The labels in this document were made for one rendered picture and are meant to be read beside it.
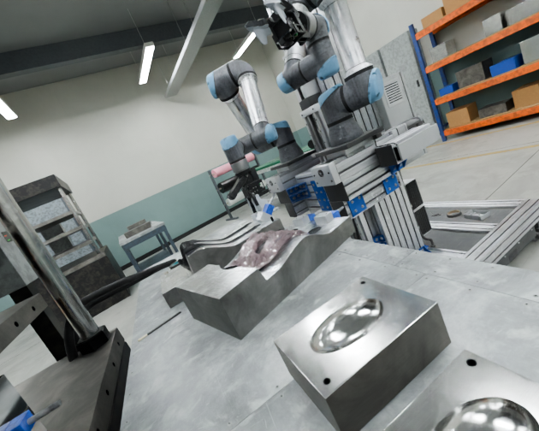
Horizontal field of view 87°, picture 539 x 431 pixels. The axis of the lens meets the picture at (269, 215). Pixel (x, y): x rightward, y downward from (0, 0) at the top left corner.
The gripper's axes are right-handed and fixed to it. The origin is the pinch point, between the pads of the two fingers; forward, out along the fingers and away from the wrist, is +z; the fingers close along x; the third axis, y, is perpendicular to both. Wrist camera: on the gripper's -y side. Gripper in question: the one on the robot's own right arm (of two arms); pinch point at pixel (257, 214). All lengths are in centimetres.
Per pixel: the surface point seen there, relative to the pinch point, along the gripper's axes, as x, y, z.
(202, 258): -17.7, -31.0, 1.1
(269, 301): -57, -24, 9
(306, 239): -52, -6, 2
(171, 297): -17.7, -45.8, 7.6
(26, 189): 363, -167, -109
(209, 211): 657, 84, 61
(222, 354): -60, -39, 11
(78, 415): -44, -73, 13
